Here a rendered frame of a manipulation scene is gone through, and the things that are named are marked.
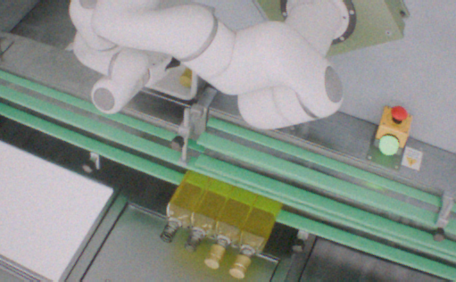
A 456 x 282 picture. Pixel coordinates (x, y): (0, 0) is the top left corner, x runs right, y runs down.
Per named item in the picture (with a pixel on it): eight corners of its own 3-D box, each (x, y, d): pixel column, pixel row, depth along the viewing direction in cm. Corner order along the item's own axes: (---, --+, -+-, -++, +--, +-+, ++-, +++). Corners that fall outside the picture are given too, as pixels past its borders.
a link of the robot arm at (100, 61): (136, 15, 112) (151, 56, 133) (76, -9, 113) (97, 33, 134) (112, 57, 110) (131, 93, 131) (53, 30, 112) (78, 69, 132)
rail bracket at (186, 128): (190, 138, 159) (168, 176, 151) (194, 87, 147) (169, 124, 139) (202, 142, 159) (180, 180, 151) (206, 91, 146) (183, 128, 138)
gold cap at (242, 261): (244, 252, 141) (236, 268, 139) (254, 261, 143) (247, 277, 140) (233, 255, 144) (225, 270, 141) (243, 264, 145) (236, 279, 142)
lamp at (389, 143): (378, 144, 146) (376, 153, 144) (383, 130, 143) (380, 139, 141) (396, 151, 145) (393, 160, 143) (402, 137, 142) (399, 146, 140)
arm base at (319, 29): (266, -13, 127) (237, 29, 117) (316, -37, 118) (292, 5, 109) (311, 45, 133) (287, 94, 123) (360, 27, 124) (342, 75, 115)
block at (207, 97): (202, 113, 163) (190, 133, 158) (204, 85, 156) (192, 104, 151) (216, 118, 162) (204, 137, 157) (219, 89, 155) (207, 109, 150)
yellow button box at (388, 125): (378, 124, 152) (372, 145, 147) (386, 102, 146) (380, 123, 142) (405, 134, 151) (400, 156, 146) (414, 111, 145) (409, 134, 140)
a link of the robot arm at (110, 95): (99, 45, 124) (141, 63, 123) (124, 25, 132) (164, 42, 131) (85, 107, 132) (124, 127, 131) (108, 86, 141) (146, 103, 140)
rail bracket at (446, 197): (438, 194, 142) (427, 239, 133) (448, 172, 136) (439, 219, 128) (453, 199, 141) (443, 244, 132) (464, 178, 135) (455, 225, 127)
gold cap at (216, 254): (211, 250, 146) (203, 265, 143) (211, 241, 143) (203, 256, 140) (226, 255, 145) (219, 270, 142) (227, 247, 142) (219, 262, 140)
